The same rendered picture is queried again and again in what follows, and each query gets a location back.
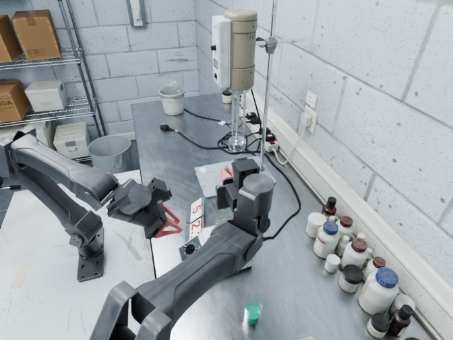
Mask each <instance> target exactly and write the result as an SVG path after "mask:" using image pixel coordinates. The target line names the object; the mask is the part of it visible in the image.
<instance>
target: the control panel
mask: <svg viewBox="0 0 453 340"><path fill-rule="evenodd" d="M189 244H193V245H194V246H195V250H194V252H193V253H195V252H196V249H200V248H201V247H202V245H201V243H200V240H199V237H198V236H195V237H194V238H193V239H191V240H190V241H188V242H187V243H186V244H184V245H187V246H188V245H189ZM179 253H180V255H181V259H182V262H183V261H184V260H185V259H186V258H188V257H190V256H191V255H192V254H193V253H192V254H186V252H185V248H184V247H183V246H181V247H180V248H179Z"/></svg>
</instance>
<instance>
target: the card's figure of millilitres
mask: <svg viewBox="0 0 453 340"><path fill-rule="evenodd" d="M199 233H201V219H199V220H197V221H196V222H195V223H193V224H191V238H193V237H195V236H196V235H197V234H199Z"/></svg>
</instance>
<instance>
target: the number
mask: <svg viewBox="0 0 453 340"><path fill-rule="evenodd" d="M201 203H202V199H201V198H200V199H199V200H198V201H197V202H195V203H193V205H192V218H191V221H193V220H194V219H196V218H197V217H199V216H200V215H201Z"/></svg>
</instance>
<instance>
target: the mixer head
mask: <svg viewBox="0 0 453 340"><path fill-rule="evenodd" d="M257 29H258V13H257V12H256V11H255V10H252V9H228V10H226V11H225V12H224V14H223V16H213V17H212V46H211V50H212V51H213V74H214V81H215V82H216V84H217V85H218V87H219V88H226V90H228V91H229V92H230V93H233V94H245V93H248V92H249V91H250V90H251V89H252V88H253V86H254V76H255V63H254V62H255V38H256V30H257Z"/></svg>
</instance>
